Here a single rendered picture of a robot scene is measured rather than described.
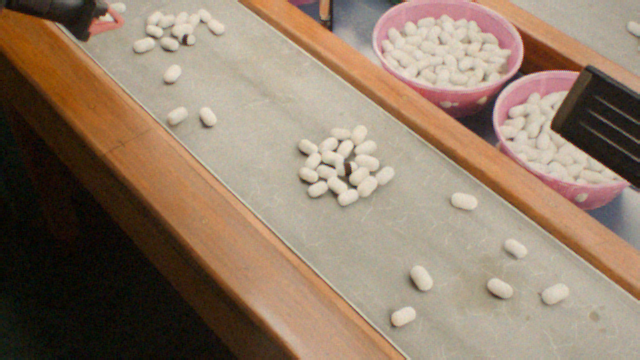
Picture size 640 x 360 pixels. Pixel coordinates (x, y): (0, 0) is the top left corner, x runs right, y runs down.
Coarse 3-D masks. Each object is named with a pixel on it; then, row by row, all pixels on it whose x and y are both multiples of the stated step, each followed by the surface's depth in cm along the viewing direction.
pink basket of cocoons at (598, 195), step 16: (528, 80) 132; (544, 80) 133; (560, 80) 134; (512, 96) 131; (528, 96) 134; (496, 112) 126; (496, 128) 123; (512, 160) 122; (544, 176) 117; (560, 192) 119; (576, 192) 118; (592, 192) 118; (608, 192) 118; (592, 208) 124
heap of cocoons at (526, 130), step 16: (544, 96) 134; (560, 96) 133; (512, 112) 130; (528, 112) 131; (544, 112) 130; (512, 128) 127; (528, 128) 127; (544, 128) 128; (512, 144) 125; (528, 144) 127; (544, 144) 125; (560, 144) 125; (528, 160) 125; (544, 160) 123; (560, 160) 123; (576, 160) 123; (592, 160) 122; (560, 176) 120; (576, 176) 122; (592, 176) 120; (608, 176) 120
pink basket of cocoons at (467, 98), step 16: (416, 0) 146; (432, 0) 147; (448, 0) 147; (464, 0) 146; (384, 16) 143; (400, 16) 146; (416, 16) 147; (464, 16) 147; (480, 16) 146; (496, 16) 144; (384, 32) 143; (496, 32) 144; (512, 32) 141; (512, 48) 140; (384, 64) 134; (512, 64) 138; (432, 96) 132; (448, 96) 131; (464, 96) 132; (480, 96) 133; (448, 112) 136; (464, 112) 137
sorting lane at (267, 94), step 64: (128, 0) 150; (192, 0) 150; (128, 64) 137; (192, 64) 137; (256, 64) 137; (320, 64) 138; (192, 128) 126; (256, 128) 127; (320, 128) 127; (384, 128) 127; (256, 192) 117; (384, 192) 118; (448, 192) 118; (320, 256) 110; (384, 256) 110; (448, 256) 110; (512, 256) 110; (576, 256) 110; (384, 320) 103; (448, 320) 103; (512, 320) 103; (576, 320) 103
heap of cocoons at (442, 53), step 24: (408, 24) 145; (432, 24) 147; (456, 24) 146; (384, 48) 141; (408, 48) 141; (432, 48) 141; (456, 48) 142; (480, 48) 144; (408, 72) 136; (432, 72) 138; (456, 72) 137; (480, 72) 136; (504, 72) 139
